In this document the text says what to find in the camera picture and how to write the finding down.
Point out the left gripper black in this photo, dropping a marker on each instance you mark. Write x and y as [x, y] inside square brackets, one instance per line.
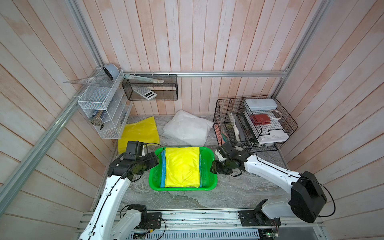
[149, 157]

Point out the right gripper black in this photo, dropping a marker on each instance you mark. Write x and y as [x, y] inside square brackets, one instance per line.
[215, 168]

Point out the green plastic basket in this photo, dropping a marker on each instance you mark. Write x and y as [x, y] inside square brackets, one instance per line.
[208, 180]

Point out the blue raincoat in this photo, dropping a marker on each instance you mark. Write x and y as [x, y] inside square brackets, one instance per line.
[163, 171]

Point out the neon yellow raincoat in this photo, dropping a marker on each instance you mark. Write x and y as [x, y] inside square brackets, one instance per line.
[182, 166]

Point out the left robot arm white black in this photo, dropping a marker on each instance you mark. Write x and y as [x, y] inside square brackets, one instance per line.
[101, 226]

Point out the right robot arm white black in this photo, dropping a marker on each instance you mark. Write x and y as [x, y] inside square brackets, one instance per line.
[306, 195]

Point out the white folded raincoat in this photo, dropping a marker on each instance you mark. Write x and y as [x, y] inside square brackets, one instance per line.
[188, 128]

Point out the metal ruler in basket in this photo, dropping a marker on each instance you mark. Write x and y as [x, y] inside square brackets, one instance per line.
[144, 79]

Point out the red card holder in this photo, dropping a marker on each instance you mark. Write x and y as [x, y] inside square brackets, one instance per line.
[262, 119]

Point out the white flat box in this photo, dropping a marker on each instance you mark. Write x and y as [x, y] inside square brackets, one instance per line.
[274, 136]

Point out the rolled silver item on shelf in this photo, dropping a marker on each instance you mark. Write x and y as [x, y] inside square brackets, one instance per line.
[97, 117]

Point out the white pencil case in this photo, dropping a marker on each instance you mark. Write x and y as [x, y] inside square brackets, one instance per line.
[261, 104]

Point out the white calculator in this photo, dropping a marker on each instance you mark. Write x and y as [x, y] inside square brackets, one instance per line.
[145, 93]

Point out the clear triangle ruler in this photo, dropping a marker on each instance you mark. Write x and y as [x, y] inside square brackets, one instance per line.
[91, 81]

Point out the grey round tape dispenser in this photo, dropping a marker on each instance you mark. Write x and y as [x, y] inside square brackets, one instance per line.
[111, 71]

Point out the black wire desk organizer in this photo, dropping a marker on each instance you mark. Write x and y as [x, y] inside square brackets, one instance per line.
[232, 124]

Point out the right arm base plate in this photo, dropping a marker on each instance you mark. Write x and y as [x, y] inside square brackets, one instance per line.
[257, 218]

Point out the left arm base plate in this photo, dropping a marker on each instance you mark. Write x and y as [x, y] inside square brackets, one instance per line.
[134, 219]

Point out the white wire shelf rack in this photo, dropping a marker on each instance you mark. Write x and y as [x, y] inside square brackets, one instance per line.
[111, 98]

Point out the black mesh wall basket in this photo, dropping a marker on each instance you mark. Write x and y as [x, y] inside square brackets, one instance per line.
[167, 91]

